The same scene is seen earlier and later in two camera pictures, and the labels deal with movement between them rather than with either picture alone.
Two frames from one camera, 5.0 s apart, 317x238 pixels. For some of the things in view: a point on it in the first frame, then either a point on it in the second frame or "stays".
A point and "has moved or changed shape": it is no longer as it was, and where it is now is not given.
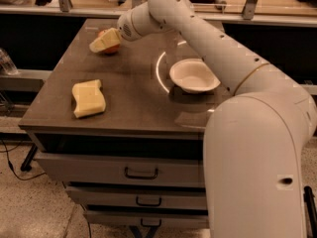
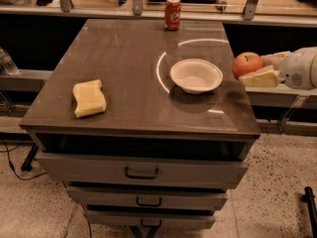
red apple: (113, 50) has moved or changed shape
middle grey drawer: (139, 198) stays
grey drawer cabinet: (120, 123) stays
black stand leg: (27, 164) stays
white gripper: (126, 26) to (296, 67)
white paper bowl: (194, 75) stays
